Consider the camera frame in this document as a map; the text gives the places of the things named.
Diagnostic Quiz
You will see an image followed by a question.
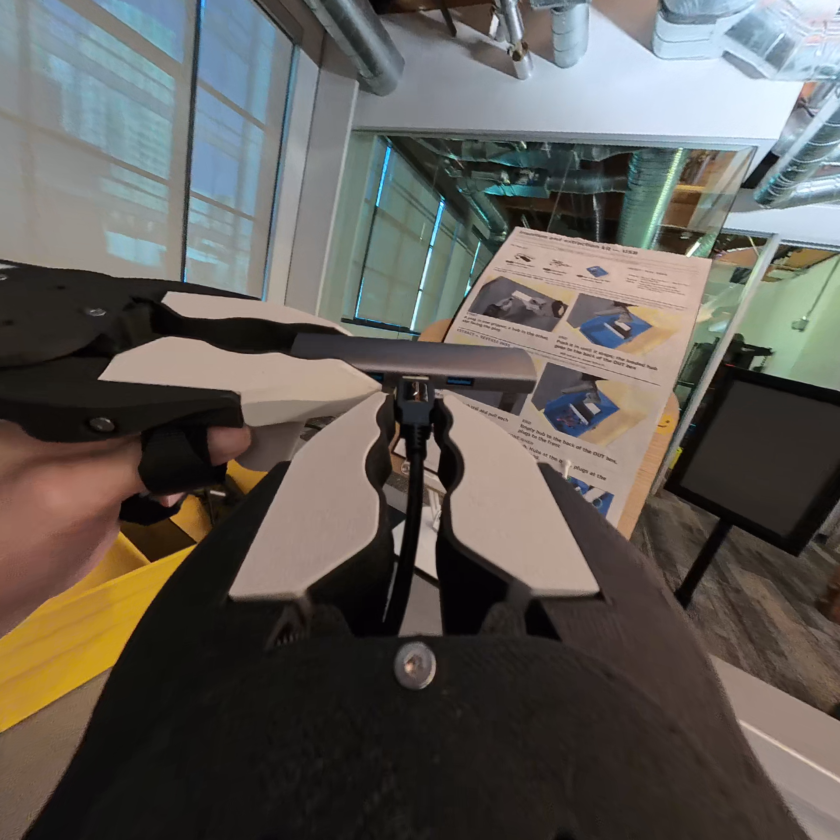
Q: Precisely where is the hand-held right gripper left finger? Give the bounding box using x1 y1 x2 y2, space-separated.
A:
227 394 396 628

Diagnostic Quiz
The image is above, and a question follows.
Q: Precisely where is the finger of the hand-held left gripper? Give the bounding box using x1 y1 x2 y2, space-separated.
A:
98 335 384 472
158 290 353 338

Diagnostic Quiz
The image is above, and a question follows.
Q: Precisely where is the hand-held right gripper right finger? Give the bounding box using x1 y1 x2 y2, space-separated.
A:
436 392 605 628

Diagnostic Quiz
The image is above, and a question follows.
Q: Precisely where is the thin black cable small plug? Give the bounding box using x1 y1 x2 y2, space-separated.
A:
381 376 439 634

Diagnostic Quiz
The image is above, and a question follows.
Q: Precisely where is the grey metal USB hub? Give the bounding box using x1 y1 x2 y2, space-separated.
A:
289 331 540 393

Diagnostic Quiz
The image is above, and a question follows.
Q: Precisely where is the yellow plastic bin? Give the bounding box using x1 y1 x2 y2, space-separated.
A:
0 457 270 735

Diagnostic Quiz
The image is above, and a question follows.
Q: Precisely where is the person's left hand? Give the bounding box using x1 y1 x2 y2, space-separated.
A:
0 420 254 639

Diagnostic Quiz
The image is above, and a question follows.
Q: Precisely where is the instruction poster board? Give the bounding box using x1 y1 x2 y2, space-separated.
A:
443 225 715 542

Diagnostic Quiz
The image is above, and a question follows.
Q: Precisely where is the black display panel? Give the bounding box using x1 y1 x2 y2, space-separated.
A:
663 364 840 610

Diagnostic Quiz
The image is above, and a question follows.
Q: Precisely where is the silver ventilation duct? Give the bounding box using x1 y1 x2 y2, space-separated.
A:
302 0 406 97
653 0 840 82

